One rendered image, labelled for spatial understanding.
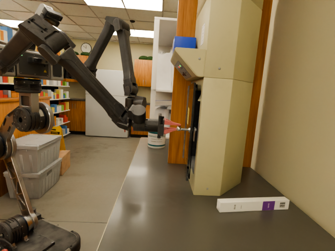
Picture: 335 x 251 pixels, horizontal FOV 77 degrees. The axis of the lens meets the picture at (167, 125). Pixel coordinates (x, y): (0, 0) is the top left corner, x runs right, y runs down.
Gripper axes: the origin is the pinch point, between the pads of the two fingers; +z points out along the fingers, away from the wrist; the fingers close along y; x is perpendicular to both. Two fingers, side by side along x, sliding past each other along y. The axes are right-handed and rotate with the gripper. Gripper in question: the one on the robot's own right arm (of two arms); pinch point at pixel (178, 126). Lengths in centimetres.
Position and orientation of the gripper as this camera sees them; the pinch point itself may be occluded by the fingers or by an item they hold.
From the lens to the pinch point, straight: 92.6
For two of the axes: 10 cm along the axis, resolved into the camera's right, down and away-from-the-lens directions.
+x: -0.4, -1.6, 9.9
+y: 0.6, -9.9, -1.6
